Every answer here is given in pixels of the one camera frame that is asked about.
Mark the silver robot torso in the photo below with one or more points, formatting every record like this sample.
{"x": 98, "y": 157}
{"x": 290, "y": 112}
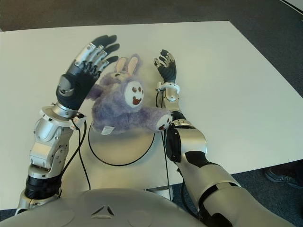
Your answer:
{"x": 94, "y": 208}

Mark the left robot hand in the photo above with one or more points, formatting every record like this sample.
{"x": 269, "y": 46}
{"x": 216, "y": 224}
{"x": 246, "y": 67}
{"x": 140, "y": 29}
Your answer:
{"x": 73, "y": 87}

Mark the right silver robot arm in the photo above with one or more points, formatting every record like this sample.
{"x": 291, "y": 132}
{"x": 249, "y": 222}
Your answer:
{"x": 196, "y": 144}

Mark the purple plush bunny doll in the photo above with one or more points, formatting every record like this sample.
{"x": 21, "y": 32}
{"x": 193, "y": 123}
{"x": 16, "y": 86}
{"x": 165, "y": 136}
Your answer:
{"x": 116, "y": 111}

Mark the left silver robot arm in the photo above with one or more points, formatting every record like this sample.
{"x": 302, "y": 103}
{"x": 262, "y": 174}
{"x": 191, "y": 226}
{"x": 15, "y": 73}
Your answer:
{"x": 47, "y": 146}

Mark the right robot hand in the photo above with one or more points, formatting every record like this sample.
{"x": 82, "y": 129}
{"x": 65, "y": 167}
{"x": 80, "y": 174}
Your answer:
{"x": 169, "y": 71}

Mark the white plate black rim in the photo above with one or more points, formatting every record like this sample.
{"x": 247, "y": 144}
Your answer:
{"x": 120, "y": 149}

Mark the dark sneaker shoe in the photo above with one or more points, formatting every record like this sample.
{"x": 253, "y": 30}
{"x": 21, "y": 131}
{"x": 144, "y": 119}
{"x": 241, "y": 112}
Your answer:
{"x": 282, "y": 176}

